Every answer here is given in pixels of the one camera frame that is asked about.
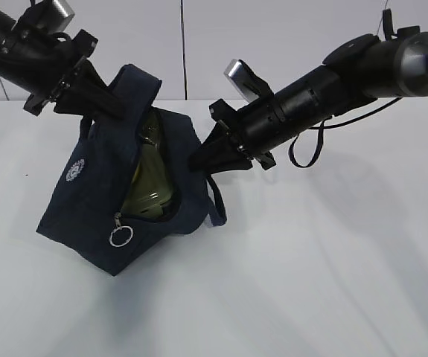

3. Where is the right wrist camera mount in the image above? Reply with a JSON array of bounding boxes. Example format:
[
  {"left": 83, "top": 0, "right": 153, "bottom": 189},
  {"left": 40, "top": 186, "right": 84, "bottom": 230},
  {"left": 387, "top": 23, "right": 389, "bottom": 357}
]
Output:
[{"left": 224, "top": 59, "right": 272, "bottom": 103}]

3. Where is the dark navy fabric lunch bag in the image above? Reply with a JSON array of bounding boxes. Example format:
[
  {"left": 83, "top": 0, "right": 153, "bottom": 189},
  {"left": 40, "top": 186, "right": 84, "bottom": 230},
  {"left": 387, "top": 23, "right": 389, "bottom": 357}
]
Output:
[{"left": 37, "top": 64, "right": 227, "bottom": 275}]

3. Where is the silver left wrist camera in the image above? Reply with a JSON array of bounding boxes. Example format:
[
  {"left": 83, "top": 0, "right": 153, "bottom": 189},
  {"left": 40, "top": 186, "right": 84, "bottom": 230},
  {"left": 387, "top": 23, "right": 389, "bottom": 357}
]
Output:
[{"left": 18, "top": 0, "right": 75, "bottom": 34}]

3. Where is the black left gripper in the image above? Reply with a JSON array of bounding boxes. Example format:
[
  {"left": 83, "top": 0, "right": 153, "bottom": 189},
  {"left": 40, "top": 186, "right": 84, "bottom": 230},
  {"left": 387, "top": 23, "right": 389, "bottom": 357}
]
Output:
[{"left": 24, "top": 30, "right": 125, "bottom": 119}]

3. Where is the silver zipper pull ring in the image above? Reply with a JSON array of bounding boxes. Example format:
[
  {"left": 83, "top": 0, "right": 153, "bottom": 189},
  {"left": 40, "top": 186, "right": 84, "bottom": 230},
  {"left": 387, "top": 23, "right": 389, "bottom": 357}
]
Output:
[{"left": 109, "top": 225, "right": 135, "bottom": 248}]

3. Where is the glass container with green lid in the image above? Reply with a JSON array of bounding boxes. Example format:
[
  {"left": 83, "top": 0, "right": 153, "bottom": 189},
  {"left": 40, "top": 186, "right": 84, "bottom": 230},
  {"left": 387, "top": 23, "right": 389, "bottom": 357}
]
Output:
[{"left": 121, "top": 109, "right": 175, "bottom": 219}]

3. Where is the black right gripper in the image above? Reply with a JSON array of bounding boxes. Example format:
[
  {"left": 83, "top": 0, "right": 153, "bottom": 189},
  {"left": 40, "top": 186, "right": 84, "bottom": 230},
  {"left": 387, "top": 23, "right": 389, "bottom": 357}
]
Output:
[{"left": 188, "top": 66, "right": 344, "bottom": 174}]

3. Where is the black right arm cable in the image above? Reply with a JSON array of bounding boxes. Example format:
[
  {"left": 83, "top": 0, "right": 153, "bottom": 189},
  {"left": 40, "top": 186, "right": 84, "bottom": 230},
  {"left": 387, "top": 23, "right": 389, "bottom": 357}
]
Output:
[{"left": 288, "top": 96, "right": 404, "bottom": 168}]

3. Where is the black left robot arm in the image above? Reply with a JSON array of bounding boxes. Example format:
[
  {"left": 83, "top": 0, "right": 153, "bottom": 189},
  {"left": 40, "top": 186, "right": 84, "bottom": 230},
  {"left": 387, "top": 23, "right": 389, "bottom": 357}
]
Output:
[{"left": 0, "top": 1, "right": 125, "bottom": 119}]

